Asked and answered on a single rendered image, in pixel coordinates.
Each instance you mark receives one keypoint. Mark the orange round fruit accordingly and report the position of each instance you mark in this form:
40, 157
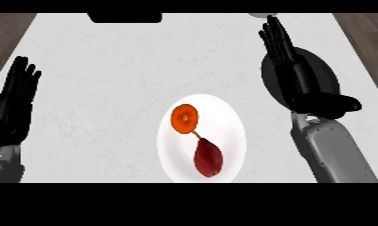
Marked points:
185, 118

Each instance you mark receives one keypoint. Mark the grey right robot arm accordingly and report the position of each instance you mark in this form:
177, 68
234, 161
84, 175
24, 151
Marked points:
332, 151

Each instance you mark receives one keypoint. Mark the pale grey round object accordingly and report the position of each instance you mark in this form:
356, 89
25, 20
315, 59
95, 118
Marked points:
263, 14

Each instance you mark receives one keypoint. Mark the white oval plate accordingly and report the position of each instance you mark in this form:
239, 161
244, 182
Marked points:
223, 126

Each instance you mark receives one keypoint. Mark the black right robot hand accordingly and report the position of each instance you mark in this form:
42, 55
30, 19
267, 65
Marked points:
296, 80

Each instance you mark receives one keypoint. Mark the dark red pear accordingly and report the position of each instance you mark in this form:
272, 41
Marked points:
208, 158

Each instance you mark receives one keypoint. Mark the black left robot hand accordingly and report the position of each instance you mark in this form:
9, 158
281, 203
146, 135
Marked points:
15, 103

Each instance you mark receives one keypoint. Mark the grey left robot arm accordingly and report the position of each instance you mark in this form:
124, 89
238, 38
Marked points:
9, 165

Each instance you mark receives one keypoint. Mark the black appliance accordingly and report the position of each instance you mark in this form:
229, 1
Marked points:
124, 17

